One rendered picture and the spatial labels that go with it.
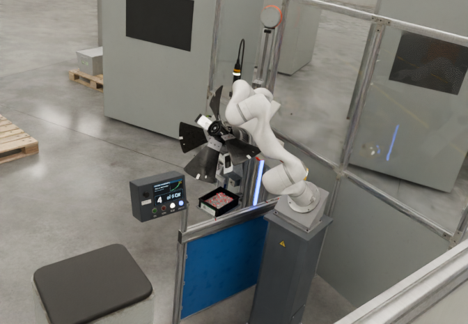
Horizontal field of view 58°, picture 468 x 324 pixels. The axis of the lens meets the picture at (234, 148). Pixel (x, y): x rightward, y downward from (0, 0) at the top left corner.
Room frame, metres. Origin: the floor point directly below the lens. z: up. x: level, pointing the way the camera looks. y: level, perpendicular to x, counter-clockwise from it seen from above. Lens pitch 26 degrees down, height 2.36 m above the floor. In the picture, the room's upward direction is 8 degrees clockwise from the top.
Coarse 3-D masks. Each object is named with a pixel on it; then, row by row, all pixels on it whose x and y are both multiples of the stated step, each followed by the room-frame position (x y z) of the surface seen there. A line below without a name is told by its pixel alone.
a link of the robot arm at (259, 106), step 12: (252, 96) 1.91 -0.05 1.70; (264, 96) 1.90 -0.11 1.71; (240, 108) 1.87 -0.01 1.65; (252, 108) 1.87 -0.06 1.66; (264, 108) 1.87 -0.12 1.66; (264, 120) 1.86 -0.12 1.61; (264, 132) 1.85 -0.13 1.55; (264, 144) 1.84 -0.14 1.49; (276, 144) 1.86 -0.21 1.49; (276, 156) 1.84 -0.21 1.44; (288, 156) 1.85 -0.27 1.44; (288, 168) 1.83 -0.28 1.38; (300, 168) 1.83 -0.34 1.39; (300, 180) 1.84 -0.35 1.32
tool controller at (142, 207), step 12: (132, 180) 1.77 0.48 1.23; (144, 180) 1.76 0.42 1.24; (156, 180) 1.76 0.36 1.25; (168, 180) 1.79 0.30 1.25; (180, 180) 1.83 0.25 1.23; (132, 192) 1.73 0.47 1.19; (144, 192) 1.69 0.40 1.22; (156, 192) 1.73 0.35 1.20; (168, 192) 1.77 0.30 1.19; (180, 192) 1.81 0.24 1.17; (132, 204) 1.73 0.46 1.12; (144, 204) 1.68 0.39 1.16; (168, 204) 1.76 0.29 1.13; (144, 216) 1.67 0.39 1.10; (156, 216) 1.70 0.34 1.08
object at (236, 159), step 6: (228, 144) 2.43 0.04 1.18; (234, 144) 2.43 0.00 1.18; (240, 144) 2.44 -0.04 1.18; (246, 144) 2.45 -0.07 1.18; (228, 150) 2.38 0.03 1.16; (234, 150) 2.38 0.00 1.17; (240, 150) 2.38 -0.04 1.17; (246, 150) 2.39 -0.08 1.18; (252, 150) 2.39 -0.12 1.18; (258, 150) 2.39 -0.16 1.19; (234, 156) 2.33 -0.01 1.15; (240, 156) 2.33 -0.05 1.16; (246, 156) 2.33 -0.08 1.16; (252, 156) 2.33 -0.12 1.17; (234, 162) 2.29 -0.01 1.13; (240, 162) 2.28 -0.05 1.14
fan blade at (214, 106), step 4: (220, 88) 2.83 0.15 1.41; (216, 92) 2.87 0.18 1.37; (220, 92) 2.80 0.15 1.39; (212, 96) 2.90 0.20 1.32; (216, 96) 2.83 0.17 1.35; (220, 96) 2.76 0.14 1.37; (216, 100) 2.80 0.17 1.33; (212, 104) 2.86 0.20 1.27; (216, 104) 2.77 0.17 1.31; (212, 108) 2.85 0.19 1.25; (216, 108) 2.75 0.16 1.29; (216, 112) 2.74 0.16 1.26; (216, 116) 2.74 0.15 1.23; (216, 120) 2.71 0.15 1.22
